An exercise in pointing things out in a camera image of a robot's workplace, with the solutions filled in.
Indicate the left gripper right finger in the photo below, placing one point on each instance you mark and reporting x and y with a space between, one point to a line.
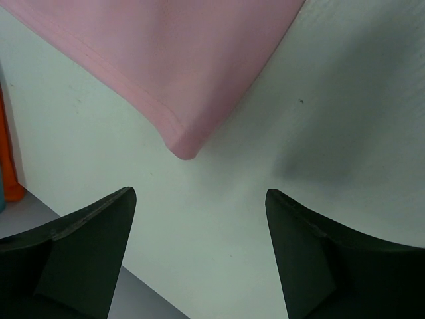
329 270

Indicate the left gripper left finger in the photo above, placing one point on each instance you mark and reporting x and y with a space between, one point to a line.
69 267

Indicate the pink t shirt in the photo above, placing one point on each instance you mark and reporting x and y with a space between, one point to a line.
184 65

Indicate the folded teal t shirt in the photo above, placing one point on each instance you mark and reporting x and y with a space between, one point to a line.
2 195

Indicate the folded orange t shirt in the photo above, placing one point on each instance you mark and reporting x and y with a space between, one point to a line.
12 189

